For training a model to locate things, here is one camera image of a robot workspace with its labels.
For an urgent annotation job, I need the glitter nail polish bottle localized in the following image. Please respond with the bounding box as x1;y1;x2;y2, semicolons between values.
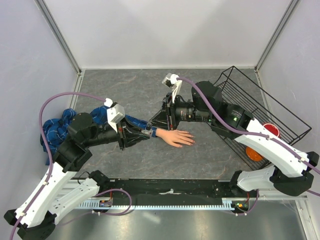
141;129;153;136

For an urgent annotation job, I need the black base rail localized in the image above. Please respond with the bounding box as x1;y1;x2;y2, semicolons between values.
88;170;257;205

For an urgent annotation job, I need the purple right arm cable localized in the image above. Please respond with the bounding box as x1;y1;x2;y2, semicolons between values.
176;76;320;196

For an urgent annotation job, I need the mannequin hand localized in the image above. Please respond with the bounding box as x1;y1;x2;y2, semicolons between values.
155;128;195;148

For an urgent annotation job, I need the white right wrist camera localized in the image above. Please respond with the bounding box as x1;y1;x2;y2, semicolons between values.
161;73;183;103

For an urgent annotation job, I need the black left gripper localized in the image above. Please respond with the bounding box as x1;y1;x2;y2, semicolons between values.
85;116;151;150

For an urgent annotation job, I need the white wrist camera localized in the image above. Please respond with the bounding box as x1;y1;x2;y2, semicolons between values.
161;73;183;103
104;98;125;133

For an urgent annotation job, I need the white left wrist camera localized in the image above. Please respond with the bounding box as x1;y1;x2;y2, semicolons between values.
104;98;125;133

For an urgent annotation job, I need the red mug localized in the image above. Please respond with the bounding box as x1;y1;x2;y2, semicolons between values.
263;123;280;137

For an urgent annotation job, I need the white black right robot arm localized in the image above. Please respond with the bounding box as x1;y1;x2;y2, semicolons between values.
150;75;319;197

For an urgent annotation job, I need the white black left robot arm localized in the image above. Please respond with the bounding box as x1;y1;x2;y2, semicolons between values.
4;113;153;240

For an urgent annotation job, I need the blue plaid shirt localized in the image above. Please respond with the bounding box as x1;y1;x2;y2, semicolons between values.
42;105;157;155

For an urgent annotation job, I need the white slotted cable duct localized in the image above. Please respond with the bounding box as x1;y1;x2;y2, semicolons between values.
75;199;249;211

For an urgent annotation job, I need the black wire rack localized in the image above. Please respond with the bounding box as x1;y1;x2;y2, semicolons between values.
197;65;313;173

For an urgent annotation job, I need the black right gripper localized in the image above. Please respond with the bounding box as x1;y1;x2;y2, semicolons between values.
148;92;213;130

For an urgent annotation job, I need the orange cup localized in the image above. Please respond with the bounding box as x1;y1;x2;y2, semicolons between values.
245;146;263;162

